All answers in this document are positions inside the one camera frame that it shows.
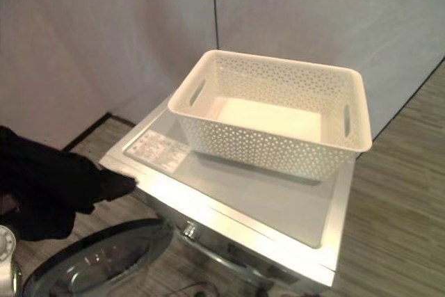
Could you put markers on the white instruction label sticker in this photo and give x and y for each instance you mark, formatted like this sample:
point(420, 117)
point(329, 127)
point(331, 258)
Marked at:
point(153, 149)

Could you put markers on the black baseboard strip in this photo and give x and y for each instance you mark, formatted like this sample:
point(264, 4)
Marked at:
point(91, 129)

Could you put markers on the white perforated plastic laundry basket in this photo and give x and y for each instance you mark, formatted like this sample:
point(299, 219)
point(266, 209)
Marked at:
point(264, 151)

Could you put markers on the round glass washer door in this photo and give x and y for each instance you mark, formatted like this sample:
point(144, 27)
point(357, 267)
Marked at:
point(104, 265)

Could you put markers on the black garment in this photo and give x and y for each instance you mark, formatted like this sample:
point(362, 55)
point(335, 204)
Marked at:
point(45, 178)

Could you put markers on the silver washer control knob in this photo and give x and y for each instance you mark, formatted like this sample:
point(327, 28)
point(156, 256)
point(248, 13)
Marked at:
point(188, 230)

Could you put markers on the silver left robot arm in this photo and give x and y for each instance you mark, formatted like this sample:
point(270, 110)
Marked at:
point(6, 251)

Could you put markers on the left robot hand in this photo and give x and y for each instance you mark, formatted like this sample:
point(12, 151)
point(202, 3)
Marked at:
point(7, 204)

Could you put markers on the silver front-load washing machine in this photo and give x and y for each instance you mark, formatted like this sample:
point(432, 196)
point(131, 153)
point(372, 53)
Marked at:
point(222, 203)

